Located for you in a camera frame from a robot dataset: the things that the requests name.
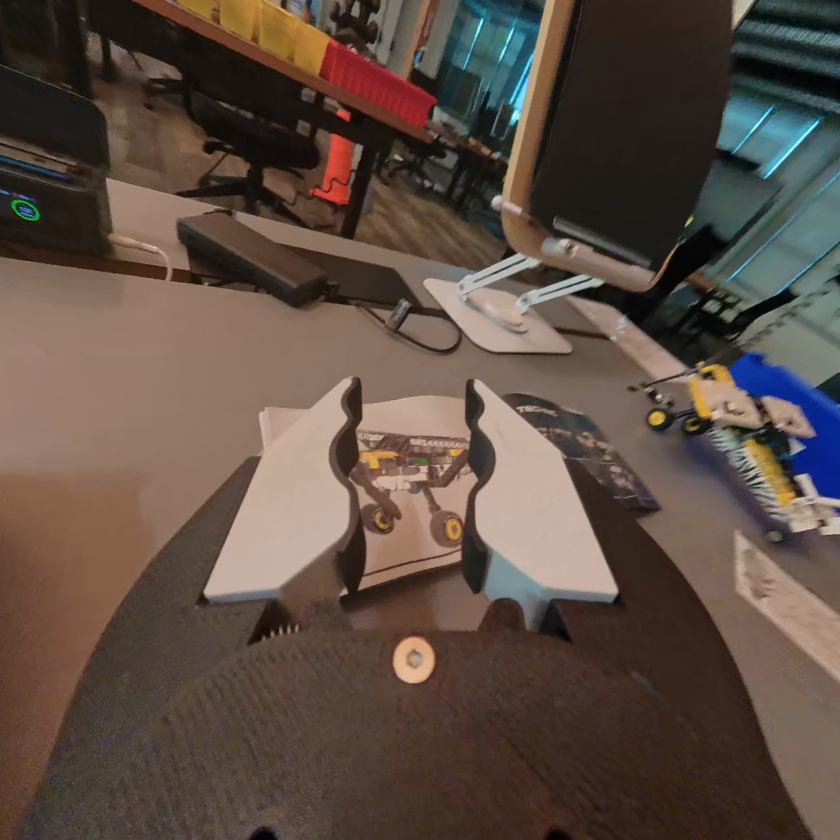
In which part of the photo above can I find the long wooden table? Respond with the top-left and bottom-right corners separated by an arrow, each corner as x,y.
131,0 -> 437,240

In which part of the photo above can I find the black charger case green display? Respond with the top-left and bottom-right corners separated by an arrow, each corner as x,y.
0,62 -> 114,258

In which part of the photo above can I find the red plastic bin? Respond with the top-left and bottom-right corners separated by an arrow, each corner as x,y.
318,39 -> 438,130

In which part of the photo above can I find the white cable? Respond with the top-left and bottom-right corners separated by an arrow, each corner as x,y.
108,233 -> 175,283

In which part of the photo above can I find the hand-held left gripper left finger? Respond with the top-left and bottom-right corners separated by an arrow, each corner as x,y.
202,376 -> 367,603

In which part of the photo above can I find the lego instruction booklet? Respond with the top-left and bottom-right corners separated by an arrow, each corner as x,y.
259,392 -> 662,592

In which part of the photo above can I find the black office chair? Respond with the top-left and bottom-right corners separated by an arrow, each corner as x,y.
176,85 -> 322,224

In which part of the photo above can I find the orange traffic cone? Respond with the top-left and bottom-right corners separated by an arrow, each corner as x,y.
310,108 -> 357,206

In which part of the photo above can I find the black cable with plug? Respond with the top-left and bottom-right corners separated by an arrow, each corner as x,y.
327,285 -> 463,357

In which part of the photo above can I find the black flat device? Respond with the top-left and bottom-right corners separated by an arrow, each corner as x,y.
302,259 -> 427,309

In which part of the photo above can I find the white yellow lego airplane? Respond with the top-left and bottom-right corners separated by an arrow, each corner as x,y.
630,361 -> 840,546

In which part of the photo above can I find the black power brick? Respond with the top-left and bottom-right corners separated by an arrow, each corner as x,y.
176,213 -> 330,307

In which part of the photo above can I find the blue plastic bin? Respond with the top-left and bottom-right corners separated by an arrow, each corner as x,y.
696,353 -> 840,536

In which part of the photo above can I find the black tablet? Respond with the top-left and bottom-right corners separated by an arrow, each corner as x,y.
528,0 -> 732,273

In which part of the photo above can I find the printed paper sheet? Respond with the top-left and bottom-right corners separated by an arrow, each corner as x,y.
567,295 -> 686,378

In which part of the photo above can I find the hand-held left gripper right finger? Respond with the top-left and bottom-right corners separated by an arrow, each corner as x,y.
461,378 -> 623,634

